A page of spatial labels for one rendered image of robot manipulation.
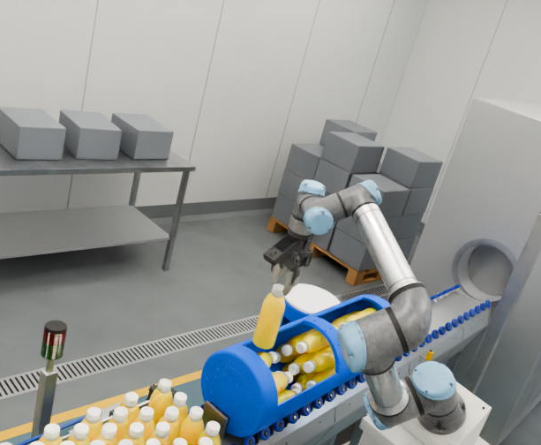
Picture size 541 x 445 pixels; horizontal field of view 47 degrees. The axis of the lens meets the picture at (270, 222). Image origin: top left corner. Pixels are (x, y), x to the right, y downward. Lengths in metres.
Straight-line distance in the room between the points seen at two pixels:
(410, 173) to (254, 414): 3.98
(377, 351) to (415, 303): 0.15
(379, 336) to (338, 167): 4.26
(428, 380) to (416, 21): 6.18
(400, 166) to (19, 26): 3.31
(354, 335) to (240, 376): 0.61
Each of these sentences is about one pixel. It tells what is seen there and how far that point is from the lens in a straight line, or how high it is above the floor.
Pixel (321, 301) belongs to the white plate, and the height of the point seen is 1.04.
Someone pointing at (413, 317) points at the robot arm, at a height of 1.69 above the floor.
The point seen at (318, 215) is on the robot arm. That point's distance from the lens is 1.66.
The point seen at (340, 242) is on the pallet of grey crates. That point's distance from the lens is 5.70.
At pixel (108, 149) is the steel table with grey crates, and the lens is 4.43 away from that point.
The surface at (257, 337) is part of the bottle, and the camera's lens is 1.98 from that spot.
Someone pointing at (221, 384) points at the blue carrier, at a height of 1.10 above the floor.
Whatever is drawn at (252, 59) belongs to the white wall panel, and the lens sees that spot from 5.96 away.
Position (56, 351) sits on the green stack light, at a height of 1.19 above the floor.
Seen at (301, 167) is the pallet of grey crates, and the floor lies 0.76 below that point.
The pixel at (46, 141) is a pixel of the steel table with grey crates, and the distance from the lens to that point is 4.21.
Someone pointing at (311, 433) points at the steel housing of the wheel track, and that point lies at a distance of 2.39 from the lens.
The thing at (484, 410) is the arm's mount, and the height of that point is 1.30.
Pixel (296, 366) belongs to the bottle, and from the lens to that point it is 2.29.
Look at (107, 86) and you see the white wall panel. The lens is 5.17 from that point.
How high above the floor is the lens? 2.32
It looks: 21 degrees down
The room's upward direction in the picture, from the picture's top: 16 degrees clockwise
